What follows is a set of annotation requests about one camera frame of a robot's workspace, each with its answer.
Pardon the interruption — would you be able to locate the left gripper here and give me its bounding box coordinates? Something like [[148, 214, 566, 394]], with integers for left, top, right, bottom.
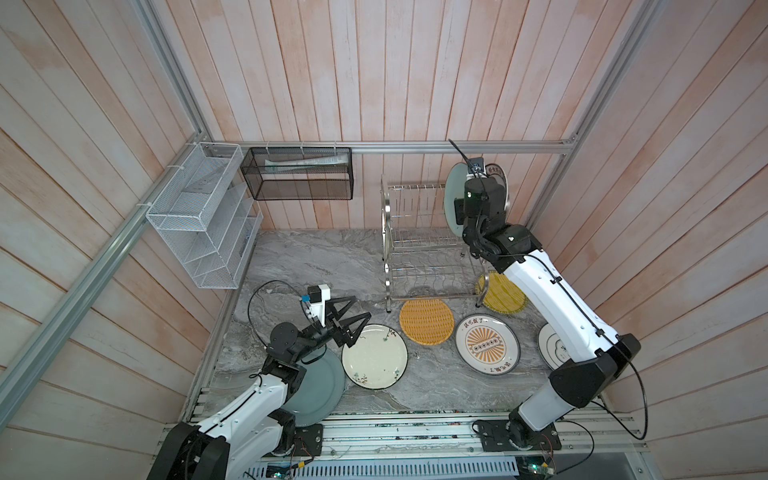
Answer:
[[291, 295, 371, 363]]

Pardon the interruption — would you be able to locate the light green flower plate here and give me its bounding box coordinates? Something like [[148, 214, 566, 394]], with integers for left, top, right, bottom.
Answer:
[[443, 163, 468, 238]]

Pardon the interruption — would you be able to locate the white plate green lettered rim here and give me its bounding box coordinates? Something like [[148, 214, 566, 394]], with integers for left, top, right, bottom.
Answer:
[[485, 163, 510, 212]]

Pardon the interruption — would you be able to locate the large teal plate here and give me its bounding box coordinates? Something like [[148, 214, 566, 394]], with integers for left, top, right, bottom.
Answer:
[[283, 350, 346, 427]]

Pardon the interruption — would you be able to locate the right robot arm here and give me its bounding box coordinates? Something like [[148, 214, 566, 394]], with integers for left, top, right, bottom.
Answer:
[[444, 175, 641, 449]]

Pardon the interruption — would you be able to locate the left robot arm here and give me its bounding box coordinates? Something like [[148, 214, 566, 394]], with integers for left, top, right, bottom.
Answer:
[[148, 284, 371, 479]]

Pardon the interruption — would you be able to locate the stainless steel dish rack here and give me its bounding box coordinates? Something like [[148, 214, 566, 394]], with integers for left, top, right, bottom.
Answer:
[[381, 180, 490, 312]]

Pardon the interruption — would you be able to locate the cream floral plate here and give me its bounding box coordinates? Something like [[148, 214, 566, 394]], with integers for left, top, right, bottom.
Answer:
[[342, 324, 408, 390]]

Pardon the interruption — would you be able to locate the orange woven pattern plate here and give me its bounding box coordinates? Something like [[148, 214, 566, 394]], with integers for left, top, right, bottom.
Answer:
[[399, 299, 455, 346]]

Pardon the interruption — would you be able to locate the yellow woven pattern plate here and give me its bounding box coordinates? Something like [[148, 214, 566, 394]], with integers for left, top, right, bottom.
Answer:
[[475, 271, 528, 315]]

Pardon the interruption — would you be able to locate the large orange sunburst plate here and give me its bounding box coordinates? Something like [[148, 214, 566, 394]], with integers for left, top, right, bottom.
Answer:
[[455, 314, 521, 376]]

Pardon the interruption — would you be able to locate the white plate black cloud motif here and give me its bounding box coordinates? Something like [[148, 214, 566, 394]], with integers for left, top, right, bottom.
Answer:
[[537, 324, 571, 370]]

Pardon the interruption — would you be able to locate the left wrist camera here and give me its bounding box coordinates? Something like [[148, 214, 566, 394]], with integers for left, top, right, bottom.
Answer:
[[301, 284, 331, 327]]

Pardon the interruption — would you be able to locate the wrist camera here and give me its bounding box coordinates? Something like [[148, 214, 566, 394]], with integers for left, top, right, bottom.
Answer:
[[465, 156, 486, 178], [301, 284, 331, 327]]

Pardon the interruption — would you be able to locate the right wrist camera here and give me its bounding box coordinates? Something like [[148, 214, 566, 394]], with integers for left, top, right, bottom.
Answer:
[[465, 156, 486, 178]]

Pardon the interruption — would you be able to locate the aluminium frame rail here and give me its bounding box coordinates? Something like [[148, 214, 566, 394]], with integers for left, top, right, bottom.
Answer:
[[231, 140, 576, 155]]

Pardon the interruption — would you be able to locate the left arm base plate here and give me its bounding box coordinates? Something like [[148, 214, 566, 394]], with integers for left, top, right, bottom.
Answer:
[[281, 424, 324, 458]]

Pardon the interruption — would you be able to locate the black wire mesh basket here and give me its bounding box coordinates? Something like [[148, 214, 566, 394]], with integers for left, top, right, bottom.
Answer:
[[240, 146, 355, 201]]

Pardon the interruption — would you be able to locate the white wire mesh shelf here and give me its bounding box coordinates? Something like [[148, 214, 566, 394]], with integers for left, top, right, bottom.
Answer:
[[147, 142, 263, 290]]

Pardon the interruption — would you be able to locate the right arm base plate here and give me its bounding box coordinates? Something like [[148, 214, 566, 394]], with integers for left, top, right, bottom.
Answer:
[[472, 419, 562, 452]]

